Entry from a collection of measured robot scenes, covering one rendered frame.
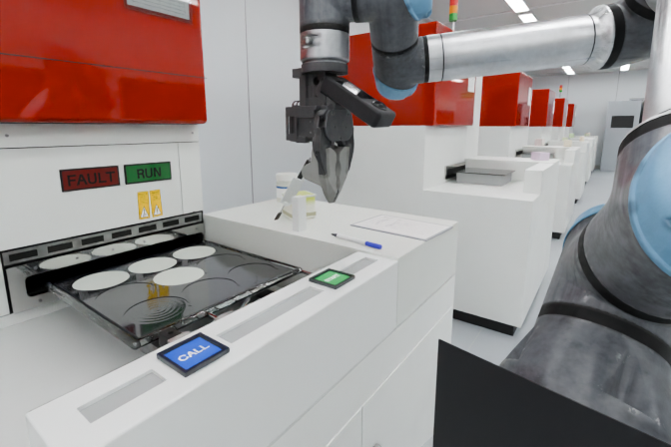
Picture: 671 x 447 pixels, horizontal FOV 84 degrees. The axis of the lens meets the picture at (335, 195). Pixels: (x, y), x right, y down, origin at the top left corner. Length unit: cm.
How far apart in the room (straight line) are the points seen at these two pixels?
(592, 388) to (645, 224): 14
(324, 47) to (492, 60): 27
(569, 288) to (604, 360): 8
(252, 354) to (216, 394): 5
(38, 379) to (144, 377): 35
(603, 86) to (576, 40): 1286
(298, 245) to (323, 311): 35
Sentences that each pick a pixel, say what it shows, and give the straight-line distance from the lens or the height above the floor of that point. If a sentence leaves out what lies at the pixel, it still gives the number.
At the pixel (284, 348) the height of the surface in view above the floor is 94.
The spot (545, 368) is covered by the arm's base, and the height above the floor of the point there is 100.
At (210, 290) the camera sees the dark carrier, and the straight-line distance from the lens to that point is 79.
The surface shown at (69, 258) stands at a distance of 100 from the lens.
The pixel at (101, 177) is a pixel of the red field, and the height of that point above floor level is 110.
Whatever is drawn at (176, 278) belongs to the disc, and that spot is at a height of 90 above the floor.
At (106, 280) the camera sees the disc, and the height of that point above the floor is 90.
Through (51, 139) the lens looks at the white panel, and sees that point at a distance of 97.
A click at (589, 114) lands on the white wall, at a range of 1353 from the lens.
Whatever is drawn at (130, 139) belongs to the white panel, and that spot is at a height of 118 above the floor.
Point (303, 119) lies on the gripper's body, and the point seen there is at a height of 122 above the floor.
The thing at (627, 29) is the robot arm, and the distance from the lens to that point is 73.
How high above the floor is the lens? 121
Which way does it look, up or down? 10 degrees down
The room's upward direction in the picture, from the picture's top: straight up
